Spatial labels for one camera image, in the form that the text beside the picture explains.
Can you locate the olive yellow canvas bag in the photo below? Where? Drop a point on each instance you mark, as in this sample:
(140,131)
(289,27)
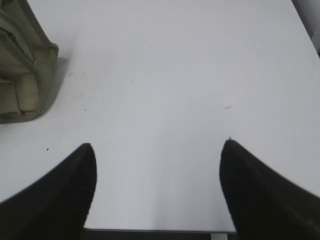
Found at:
(27,63)

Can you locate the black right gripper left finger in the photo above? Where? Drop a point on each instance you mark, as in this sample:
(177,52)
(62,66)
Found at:
(56,206)

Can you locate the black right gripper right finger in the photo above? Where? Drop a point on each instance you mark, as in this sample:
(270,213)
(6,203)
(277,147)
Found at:
(263,204)

